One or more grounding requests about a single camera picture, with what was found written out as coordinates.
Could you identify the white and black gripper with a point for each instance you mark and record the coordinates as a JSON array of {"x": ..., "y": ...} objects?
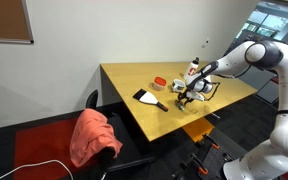
[{"x": 195, "y": 95}]

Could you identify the small green sweet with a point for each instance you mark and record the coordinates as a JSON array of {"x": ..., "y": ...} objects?
[{"x": 181, "y": 107}]

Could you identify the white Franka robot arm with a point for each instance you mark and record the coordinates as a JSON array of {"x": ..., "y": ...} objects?
[{"x": 284, "y": 66}]

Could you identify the white patterned ceramic mug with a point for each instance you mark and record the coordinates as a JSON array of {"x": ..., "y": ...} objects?
[{"x": 178, "y": 85}]

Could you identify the clear container with red lid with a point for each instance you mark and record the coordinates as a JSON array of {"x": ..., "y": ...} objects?
[{"x": 159, "y": 83}]

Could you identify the white bottle with black cap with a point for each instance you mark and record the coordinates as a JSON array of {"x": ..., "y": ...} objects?
[{"x": 192, "y": 68}]

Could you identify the black office chair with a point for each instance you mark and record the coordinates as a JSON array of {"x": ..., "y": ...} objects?
[{"x": 127, "y": 146}]

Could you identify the orange-red cloth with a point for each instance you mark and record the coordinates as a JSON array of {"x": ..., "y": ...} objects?
[{"x": 92, "y": 136}]

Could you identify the glass window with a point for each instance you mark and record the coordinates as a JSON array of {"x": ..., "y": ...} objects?
[{"x": 267, "y": 23}]

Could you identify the brown cork board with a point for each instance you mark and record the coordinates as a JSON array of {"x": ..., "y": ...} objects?
[{"x": 4, "y": 18}]

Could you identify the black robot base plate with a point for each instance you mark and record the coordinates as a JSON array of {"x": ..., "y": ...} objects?
[{"x": 217, "y": 156}]

